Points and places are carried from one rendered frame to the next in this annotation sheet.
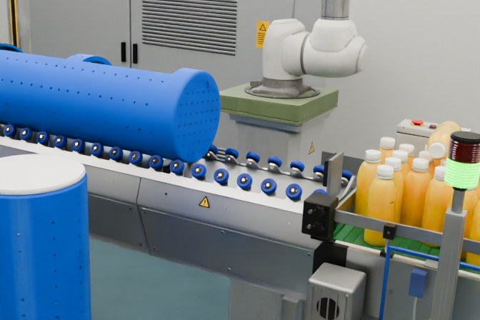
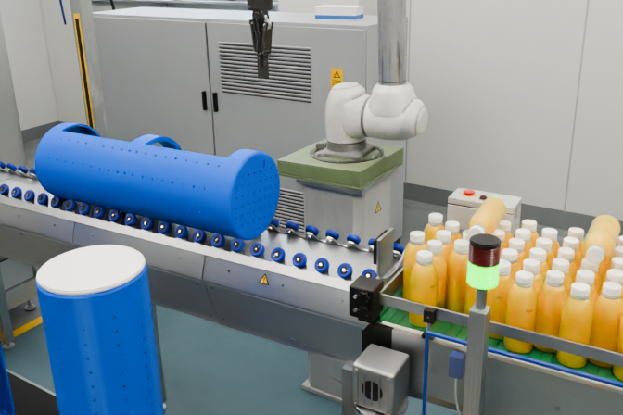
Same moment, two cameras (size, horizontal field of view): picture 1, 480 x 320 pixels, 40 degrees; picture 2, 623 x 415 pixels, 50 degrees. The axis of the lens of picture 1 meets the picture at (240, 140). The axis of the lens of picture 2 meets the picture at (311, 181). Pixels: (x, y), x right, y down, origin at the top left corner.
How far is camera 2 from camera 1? 0.29 m
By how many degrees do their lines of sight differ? 4
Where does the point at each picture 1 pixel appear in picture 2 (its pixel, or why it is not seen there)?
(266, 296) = not seen: hidden behind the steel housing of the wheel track
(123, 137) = (185, 218)
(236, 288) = not seen: hidden behind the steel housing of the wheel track
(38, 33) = (122, 84)
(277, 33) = (337, 99)
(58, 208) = (119, 304)
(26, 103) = (95, 186)
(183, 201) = (244, 279)
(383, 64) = (467, 95)
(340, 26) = (397, 92)
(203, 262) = (268, 333)
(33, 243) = (98, 337)
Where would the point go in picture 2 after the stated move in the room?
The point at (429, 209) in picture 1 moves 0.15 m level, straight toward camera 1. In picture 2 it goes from (469, 291) to (460, 320)
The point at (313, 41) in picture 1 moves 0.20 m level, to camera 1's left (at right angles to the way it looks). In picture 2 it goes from (372, 106) to (317, 106)
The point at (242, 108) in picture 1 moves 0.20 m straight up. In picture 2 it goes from (306, 173) to (305, 121)
